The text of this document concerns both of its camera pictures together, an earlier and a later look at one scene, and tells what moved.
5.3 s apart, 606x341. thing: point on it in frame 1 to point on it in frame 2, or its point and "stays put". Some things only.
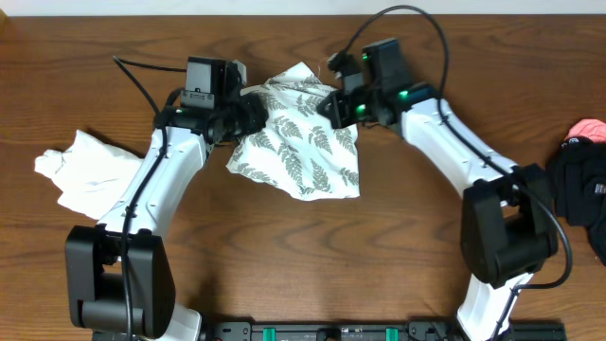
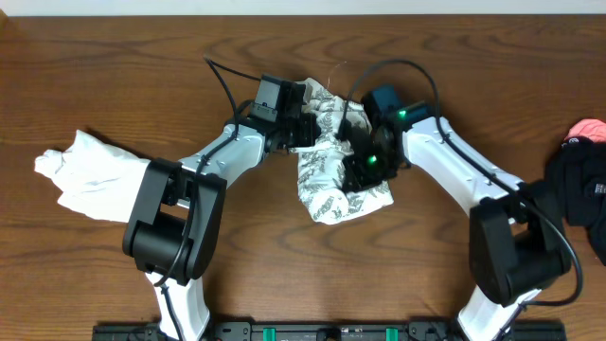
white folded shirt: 93,176 stays put
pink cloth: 593,130 stays put
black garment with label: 578,170 stays put
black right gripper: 339,117 to 359,180
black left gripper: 255,114 to 307,134
